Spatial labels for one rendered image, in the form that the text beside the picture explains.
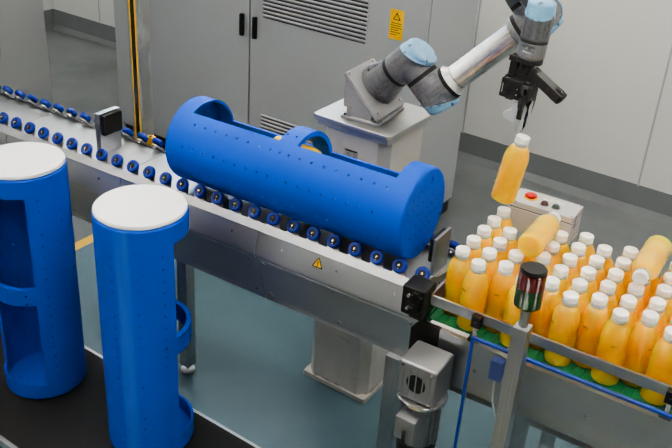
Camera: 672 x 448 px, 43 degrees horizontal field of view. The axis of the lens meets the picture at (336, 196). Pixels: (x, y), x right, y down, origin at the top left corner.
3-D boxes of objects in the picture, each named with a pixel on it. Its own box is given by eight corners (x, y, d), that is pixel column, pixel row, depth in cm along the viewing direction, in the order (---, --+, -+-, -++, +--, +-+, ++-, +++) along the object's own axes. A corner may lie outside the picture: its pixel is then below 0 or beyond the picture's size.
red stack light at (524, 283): (522, 275, 198) (525, 261, 196) (548, 284, 195) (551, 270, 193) (512, 287, 193) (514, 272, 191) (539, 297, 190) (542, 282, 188)
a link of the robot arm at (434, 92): (412, 81, 294) (543, -17, 269) (437, 116, 295) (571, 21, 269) (402, 88, 284) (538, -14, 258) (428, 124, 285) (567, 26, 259)
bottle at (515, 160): (507, 207, 239) (527, 150, 230) (486, 196, 242) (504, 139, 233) (518, 200, 244) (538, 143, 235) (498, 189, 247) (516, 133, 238)
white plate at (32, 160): (1, 137, 290) (1, 140, 290) (-43, 171, 265) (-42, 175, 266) (78, 146, 287) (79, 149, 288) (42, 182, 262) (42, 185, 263)
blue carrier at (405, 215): (220, 159, 304) (219, 84, 290) (440, 235, 264) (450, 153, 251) (166, 189, 283) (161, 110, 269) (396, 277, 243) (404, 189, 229)
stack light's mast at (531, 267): (515, 314, 203) (526, 257, 195) (540, 324, 200) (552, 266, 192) (505, 327, 198) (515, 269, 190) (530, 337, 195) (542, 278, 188)
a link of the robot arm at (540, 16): (561, -1, 220) (555, 5, 213) (552, 40, 225) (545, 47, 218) (532, -7, 223) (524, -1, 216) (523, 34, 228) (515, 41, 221)
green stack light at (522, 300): (519, 293, 200) (522, 275, 198) (545, 302, 197) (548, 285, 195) (508, 305, 195) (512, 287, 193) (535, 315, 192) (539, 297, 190)
